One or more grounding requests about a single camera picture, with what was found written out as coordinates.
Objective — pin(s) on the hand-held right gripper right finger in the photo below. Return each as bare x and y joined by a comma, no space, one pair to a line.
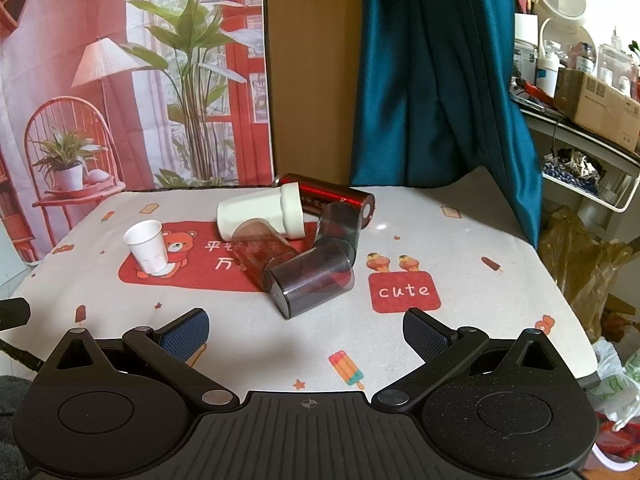
426,335

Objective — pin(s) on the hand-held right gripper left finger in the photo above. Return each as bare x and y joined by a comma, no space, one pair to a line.
186,334

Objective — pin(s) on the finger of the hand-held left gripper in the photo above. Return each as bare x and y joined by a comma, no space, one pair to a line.
12,312

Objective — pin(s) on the dark grey translucent cup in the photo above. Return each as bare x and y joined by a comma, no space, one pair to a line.
310,280

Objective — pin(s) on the small white paper cup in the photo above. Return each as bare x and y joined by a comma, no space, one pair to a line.
146,249

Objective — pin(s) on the brown translucent cup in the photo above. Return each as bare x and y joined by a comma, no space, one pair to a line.
255,249

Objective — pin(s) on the dark smoky translucent cup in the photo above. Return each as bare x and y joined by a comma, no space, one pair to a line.
341,225

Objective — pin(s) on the white cup with lid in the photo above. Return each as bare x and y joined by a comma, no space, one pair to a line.
260,214

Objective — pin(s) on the red metallic cup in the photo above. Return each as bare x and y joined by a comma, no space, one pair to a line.
330,196

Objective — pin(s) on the grey fuzzy cloth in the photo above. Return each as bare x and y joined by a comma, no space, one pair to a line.
12,425

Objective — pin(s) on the printed white tablecloth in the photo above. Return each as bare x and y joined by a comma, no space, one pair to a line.
300,345

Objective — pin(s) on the yellow-brown plastic bag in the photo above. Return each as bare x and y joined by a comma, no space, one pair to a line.
580,265

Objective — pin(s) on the white green plastic bag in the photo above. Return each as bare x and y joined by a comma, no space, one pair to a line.
616,385

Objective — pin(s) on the red plastic bag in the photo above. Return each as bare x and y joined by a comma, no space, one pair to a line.
617,442

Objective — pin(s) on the silver foil packets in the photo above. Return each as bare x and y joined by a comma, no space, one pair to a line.
570,167

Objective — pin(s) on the white shelf desk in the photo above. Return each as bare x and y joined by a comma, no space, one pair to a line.
575,135

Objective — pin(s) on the teal curtain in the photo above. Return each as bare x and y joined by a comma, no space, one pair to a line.
440,85

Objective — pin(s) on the cardboard box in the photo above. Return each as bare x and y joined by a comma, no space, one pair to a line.
600,102

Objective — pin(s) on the white bottle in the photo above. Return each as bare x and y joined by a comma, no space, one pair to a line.
549,70

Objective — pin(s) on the wooden cabinet panel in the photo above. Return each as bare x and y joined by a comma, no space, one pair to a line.
315,60

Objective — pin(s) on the white brush holder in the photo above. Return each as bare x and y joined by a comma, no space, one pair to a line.
526,27

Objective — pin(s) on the clear plastic organizer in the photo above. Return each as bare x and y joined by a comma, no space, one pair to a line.
617,67

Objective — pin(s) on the printed wall tapestry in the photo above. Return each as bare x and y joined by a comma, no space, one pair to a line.
150,110

